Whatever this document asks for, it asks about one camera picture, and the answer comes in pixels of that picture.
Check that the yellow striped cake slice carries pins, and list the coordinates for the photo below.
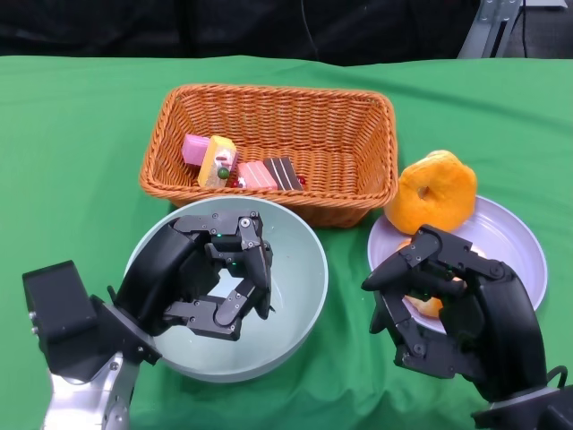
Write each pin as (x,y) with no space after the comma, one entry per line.
(215,165)

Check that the grey metal stand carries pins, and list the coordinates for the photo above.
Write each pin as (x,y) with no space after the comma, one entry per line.
(479,36)

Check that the round orange striped bun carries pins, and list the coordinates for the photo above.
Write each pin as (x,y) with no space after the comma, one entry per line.
(425,307)

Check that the black backdrop cloth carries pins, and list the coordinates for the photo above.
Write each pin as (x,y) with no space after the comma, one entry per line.
(134,27)

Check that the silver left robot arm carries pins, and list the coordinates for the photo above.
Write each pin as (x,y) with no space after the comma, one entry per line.
(98,394)

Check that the pale grey-green bowl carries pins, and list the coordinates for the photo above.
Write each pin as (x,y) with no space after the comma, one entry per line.
(295,269)

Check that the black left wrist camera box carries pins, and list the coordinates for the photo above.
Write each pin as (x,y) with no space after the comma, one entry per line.
(58,313)

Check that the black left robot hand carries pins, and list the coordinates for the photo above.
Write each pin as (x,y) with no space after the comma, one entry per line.
(156,277)

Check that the white round plate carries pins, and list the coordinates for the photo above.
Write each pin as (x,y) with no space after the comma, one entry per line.
(506,233)

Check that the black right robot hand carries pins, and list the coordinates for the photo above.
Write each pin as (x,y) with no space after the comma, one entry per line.
(501,327)

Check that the pink striped cake slice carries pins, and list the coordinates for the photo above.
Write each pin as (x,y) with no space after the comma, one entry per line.
(257,175)
(194,150)

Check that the orange wicker basket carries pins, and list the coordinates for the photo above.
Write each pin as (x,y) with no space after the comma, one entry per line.
(313,130)

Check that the brown striped cake slice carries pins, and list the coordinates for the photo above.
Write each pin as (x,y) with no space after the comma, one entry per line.
(282,172)

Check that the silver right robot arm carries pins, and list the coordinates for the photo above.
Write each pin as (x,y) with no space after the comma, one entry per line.
(528,412)

